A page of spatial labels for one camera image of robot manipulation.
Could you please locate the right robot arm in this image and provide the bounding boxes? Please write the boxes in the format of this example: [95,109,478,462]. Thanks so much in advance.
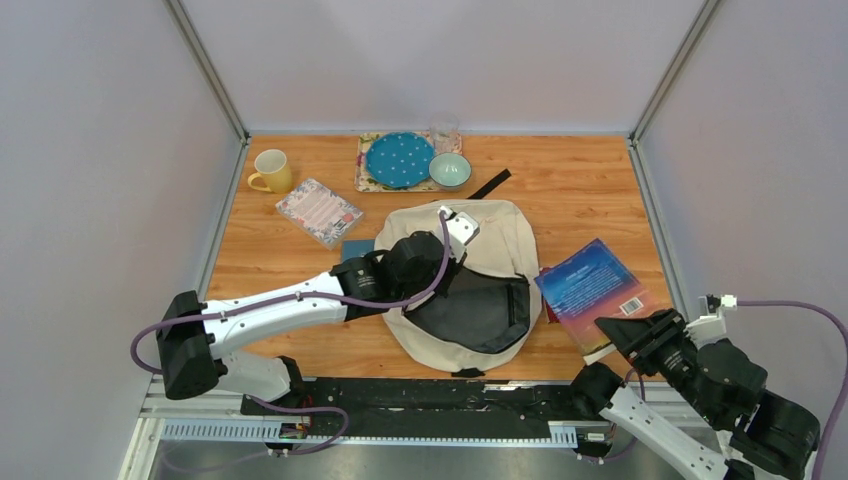
[570,309,821,479]

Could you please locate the floral tray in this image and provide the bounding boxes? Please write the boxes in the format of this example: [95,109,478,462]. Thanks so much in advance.
[354,132,441,193]

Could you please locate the beige canvas backpack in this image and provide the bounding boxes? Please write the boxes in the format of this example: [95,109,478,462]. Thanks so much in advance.
[376,187,543,378]

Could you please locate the aluminium frame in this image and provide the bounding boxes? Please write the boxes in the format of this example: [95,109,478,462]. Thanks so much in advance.
[130,1,725,463]

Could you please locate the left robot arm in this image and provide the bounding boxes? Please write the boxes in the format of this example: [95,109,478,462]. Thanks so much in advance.
[156,231,466,415]

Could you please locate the blue Jane Eyre book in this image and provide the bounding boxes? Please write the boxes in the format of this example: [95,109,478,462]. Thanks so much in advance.
[535,238,664,365]

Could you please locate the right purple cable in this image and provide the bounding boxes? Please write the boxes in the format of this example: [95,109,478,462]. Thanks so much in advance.
[576,299,848,480]

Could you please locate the yellow mug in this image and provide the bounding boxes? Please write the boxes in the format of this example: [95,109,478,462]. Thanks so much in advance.
[247,149,294,194]

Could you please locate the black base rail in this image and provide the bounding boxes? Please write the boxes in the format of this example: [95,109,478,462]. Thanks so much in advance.
[241,377,637,442]

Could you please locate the blue leather wallet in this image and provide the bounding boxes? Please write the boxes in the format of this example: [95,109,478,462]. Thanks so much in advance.
[341,239,375,262]

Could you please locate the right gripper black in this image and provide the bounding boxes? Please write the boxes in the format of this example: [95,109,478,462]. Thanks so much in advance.
[593,306,724,426]

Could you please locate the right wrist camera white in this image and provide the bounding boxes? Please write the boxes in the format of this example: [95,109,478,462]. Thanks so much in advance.
[685,294,738,349]

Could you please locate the blue polka dot plate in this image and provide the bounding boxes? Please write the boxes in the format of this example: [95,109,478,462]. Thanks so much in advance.
[364,132,435,189]

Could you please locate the red white book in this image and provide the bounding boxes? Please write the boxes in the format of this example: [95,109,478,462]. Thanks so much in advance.
[540,267,560,324]

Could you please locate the light teal bowl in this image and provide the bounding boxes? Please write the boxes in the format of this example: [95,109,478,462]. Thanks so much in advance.
[429,152,472,191]

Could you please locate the clear drinking glass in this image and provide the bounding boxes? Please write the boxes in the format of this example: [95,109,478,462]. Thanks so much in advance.
[429,113,460,154]

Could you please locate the floral cover book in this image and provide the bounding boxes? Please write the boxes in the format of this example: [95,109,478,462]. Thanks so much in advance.
[275,178,364,250]

